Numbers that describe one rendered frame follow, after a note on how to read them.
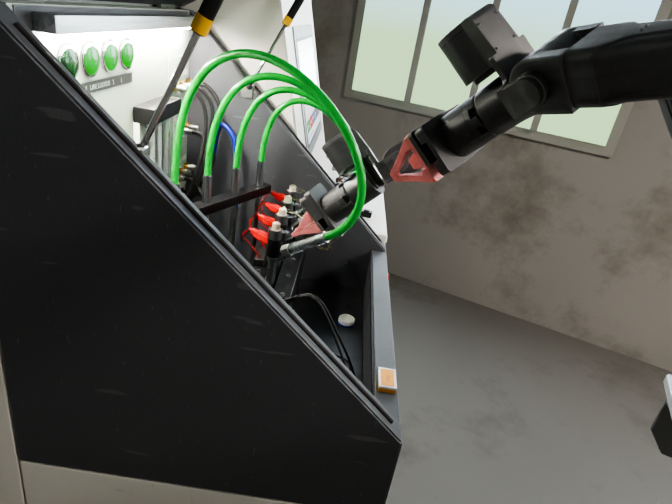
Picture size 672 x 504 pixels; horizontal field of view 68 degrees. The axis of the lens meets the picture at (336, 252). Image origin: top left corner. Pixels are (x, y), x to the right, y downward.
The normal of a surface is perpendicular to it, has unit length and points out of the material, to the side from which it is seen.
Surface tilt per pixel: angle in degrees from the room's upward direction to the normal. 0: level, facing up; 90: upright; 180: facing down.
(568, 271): 90
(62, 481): 90
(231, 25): 90
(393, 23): 90
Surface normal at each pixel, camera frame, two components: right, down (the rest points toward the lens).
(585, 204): -0.43, 0.33
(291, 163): -0.06, 0.42
